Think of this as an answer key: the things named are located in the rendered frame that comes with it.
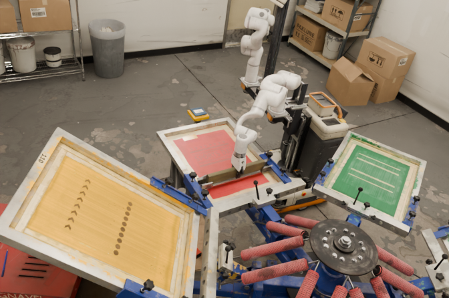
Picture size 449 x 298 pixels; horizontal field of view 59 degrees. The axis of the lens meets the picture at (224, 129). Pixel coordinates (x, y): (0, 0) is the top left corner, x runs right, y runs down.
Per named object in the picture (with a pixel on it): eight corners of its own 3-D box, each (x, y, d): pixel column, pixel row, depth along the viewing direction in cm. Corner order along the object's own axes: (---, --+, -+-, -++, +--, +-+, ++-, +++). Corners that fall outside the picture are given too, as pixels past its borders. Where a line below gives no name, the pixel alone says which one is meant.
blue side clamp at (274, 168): (257, 161, 270) (259, 153, 266) (263, 160, 272) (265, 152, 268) (283, 190, 250) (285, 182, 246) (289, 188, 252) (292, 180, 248)
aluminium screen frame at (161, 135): (156, 135, 277) (156, 131, 275) (228, 121, 304) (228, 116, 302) (207, 214, 224) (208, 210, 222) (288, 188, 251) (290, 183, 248)
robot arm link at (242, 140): (244, 124, 240) (259, 129, 237) (242, 138, 246) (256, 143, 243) (234, 136, 228) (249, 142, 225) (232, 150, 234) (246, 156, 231)
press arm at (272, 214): (254, 206, 228) (256, 200, 225) (262, 203, 231) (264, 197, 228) (271, 228, 216) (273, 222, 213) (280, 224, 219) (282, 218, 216)
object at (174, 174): (168, 188, 297) (171, 143, 273) (172, 186, 299) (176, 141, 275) (194, 232, 266) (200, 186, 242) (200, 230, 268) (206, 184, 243)
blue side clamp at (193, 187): (183, 182, 245) (184, 173, 241) (190, 180, 247) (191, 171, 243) (204, 216, 224) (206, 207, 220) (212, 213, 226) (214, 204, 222)
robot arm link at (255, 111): (265, 113, 243) (252, 144, 240) (246, 106, 247) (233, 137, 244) (264, 109, 235) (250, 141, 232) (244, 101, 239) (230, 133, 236)
